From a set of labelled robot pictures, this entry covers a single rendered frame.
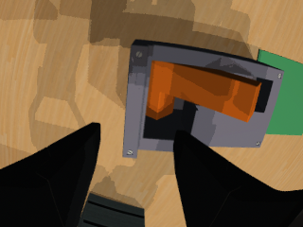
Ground orange block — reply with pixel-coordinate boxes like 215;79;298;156
147;61;261;122

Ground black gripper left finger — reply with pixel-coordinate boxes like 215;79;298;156
0;122;101;227

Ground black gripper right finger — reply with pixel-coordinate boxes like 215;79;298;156
173;130;303;227

